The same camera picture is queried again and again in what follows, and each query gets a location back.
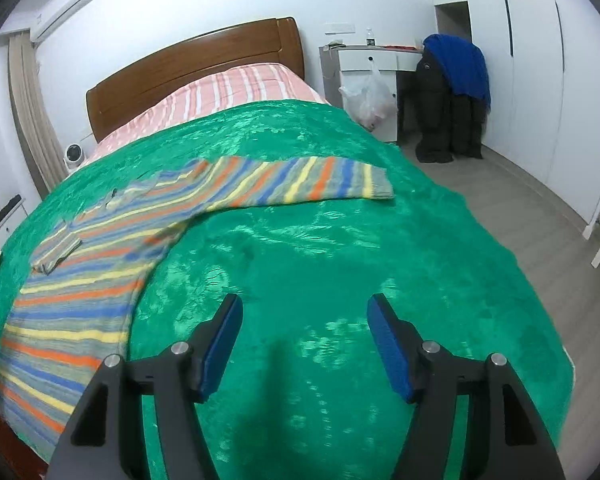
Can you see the white wardrobe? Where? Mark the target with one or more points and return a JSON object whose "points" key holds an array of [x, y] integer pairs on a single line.
{"points": [[530, 85]]}

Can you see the clear water bottle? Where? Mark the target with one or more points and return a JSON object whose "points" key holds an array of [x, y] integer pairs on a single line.
{"points": [[370, 37]]}

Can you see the dark red bed frame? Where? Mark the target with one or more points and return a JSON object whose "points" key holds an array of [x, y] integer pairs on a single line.
{"points": [[5, 440]]}

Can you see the white desk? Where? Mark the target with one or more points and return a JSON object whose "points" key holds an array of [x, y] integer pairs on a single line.
{"points": [[380, 61]]}

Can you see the pink striped bedding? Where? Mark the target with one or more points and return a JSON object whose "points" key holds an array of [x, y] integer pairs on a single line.
{"points": [[230, 90]]}

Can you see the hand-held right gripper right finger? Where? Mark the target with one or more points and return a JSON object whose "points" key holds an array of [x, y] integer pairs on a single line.
{"points": [[390, 345]]}

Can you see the blue cloth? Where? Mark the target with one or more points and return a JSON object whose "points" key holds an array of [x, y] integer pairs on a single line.
{"points": [[460, 65]]}

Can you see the white wall socket plate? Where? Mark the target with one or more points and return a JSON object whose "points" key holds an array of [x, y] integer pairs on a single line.
{"points": [[340, 28]]}

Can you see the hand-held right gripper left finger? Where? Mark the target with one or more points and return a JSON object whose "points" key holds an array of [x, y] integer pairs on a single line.
{"points": [[221, 345]]}

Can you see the beige curtain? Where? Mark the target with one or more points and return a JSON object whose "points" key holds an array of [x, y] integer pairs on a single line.
{"points": [[30, 110]]}

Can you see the striped knit sweater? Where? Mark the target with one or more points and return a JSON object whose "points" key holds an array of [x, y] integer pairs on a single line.
{"points": [[105, 240]]}

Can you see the wooden headboard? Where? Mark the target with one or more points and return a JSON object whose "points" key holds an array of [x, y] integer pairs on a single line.
{"points": [[190, 60]]}

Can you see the green plush blanket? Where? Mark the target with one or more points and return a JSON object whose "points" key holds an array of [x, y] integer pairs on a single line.
{"points": [[305, 260]]}

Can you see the clear plastic bag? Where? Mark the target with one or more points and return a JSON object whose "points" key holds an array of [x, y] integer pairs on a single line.
{"points": [[370, 100]]}

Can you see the white air conditioner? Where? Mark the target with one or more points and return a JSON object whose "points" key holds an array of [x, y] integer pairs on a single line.
{"points": [[62, 10]]}

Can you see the small white fan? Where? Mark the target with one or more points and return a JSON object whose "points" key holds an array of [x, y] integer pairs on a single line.
{"points": [[74, 156]]}

